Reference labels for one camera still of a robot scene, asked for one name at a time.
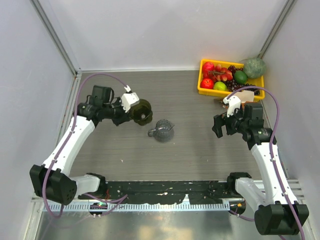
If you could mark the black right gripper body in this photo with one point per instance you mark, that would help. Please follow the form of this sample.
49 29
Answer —
234 122

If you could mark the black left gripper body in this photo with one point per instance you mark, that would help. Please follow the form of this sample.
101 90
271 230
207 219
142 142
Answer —
116 112

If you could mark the green glass coffee dripper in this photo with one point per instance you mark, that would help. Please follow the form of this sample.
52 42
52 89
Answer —
141 113

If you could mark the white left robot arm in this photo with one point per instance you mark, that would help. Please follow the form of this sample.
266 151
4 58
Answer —
51 180

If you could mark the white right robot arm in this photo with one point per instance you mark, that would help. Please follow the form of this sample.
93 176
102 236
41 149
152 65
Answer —
276 209

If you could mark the orange coffee filter box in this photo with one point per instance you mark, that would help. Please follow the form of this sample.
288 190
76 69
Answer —
245 96

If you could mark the dark purple grape bunch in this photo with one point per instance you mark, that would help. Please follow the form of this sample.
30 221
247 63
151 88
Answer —
233 85

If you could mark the light green apple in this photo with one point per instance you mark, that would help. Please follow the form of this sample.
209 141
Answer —
220 86

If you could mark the green avocado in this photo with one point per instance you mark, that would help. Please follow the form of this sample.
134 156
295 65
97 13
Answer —
240 77

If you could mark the red apple lower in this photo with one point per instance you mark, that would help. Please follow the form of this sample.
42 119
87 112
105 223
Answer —
207 83

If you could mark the red apple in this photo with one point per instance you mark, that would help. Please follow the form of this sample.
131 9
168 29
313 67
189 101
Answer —
207 83
208 67

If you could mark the yellow plastic fruit tray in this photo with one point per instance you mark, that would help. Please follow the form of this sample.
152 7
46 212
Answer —
257 82

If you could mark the red pink peaches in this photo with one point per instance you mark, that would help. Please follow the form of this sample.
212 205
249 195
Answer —
220 74

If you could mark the green textured melon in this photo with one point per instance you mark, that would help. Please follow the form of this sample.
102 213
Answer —
254 68

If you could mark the red apple upper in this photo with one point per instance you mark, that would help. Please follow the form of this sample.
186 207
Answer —
208 67

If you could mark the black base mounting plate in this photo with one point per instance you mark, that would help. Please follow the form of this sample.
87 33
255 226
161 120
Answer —
170 192

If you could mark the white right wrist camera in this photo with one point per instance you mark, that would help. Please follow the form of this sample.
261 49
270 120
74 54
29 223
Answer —
233 103

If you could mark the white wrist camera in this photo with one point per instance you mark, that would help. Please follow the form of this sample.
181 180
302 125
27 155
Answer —
233 103
129 99

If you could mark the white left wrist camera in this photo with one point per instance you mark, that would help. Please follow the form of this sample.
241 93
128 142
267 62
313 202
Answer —
129 99

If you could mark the white slotted cable duct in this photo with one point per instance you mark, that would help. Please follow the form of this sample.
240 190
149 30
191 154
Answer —
82 206

